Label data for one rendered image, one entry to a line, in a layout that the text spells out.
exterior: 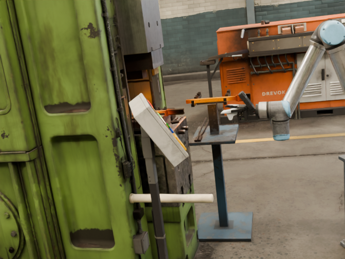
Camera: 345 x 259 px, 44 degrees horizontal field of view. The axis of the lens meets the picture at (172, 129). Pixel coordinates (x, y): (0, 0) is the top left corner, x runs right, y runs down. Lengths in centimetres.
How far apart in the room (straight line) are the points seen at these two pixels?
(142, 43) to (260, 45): 353
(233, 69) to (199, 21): 418
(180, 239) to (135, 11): 133
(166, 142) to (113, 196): 63
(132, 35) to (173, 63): 778
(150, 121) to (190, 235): 128
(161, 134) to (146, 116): 10
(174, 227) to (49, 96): 104
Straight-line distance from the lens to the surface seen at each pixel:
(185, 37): 1000
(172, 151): 182
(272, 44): 572
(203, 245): 306
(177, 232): 264
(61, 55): 229
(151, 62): 237
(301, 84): 251
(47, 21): 231
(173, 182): 249
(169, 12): 1003
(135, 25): 233
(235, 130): 301
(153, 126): 178
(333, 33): 234
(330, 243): 307
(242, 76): 591
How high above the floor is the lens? 155
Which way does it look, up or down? 15 degrees down
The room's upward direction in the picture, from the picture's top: 7 degrees counter-clockwise
